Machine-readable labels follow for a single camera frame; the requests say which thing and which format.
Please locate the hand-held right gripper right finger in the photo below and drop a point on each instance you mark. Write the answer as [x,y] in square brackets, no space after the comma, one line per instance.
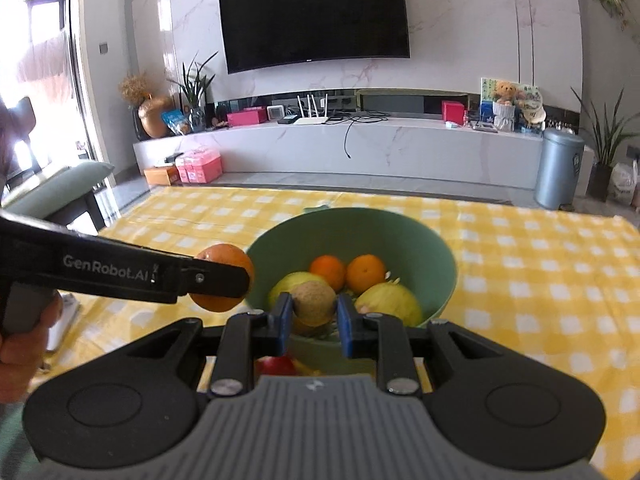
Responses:
[346,327]

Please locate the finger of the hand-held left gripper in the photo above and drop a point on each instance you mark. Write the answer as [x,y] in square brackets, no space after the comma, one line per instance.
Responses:
[215,280]

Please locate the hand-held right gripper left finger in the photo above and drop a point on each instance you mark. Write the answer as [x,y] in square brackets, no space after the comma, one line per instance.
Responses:
[284,322]

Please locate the orange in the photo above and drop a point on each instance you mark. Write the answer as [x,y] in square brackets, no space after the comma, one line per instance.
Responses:
[327,272]
[227,254]
[366,274]

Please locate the mango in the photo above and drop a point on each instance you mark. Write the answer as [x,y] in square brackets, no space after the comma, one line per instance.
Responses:
[290,285]

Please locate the red tomato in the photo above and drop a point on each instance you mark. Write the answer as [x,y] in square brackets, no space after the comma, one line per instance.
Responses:
[275,366]

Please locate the green bowl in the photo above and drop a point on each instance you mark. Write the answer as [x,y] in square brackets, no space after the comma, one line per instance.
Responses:
[425,260]

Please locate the person's left hand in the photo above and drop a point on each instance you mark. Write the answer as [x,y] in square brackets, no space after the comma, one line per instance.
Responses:
[20,360]

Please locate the green cushioned chair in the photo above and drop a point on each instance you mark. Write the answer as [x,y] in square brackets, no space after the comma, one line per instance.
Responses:
[60,185]

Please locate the pink storage boxes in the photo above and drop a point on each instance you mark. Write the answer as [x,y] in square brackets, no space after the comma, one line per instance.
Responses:
[199,169]

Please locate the orange box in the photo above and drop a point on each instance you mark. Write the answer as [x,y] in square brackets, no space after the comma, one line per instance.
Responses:
[161,175]

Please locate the copper vase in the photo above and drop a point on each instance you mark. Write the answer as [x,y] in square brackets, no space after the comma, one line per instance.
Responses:
[155,119]

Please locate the blue snack bag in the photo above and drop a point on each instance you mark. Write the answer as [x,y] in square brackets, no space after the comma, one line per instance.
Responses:
[175,122]

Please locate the pink box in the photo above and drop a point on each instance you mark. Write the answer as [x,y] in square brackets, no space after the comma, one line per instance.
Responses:
[247,117]

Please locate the small white clock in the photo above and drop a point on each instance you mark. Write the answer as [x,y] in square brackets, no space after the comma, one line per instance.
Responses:
[275,113]

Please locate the dried flowers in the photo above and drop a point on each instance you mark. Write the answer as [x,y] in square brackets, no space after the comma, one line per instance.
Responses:
[134,89]

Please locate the long-leaved plant in glass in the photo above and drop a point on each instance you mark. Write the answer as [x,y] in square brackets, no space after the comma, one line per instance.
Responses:
[195,100]

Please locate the yellow checkered tablecloth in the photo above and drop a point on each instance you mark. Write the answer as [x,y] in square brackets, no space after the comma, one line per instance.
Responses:
[525,285]

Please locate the white router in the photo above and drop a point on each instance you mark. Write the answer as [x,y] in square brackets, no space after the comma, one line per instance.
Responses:
[310,119]

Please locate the white marble tv cabinet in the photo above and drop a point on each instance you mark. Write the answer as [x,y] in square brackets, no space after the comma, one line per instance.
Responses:
[425,150]

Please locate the red box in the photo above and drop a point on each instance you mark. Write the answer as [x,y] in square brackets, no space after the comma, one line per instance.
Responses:
[453,111]

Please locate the grey-blue trash can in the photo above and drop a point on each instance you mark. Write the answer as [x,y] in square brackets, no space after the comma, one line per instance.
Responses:
[559,170]

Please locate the teddy bear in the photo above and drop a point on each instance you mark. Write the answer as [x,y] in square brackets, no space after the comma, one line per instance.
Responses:
[505,92]

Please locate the colourful picture board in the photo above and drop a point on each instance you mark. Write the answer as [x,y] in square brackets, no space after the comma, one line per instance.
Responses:
[530,100]

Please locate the white plastic bag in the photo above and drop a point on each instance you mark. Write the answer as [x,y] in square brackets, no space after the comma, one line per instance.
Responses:
[625,182]

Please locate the long-leaved floor plant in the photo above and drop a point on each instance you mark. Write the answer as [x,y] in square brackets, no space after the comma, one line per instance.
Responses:
[605,140]

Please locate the hanging vine plant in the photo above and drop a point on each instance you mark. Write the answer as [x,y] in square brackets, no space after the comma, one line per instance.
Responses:
[612,2]

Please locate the black wall television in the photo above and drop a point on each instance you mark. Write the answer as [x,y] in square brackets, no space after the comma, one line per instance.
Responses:
[315,10]

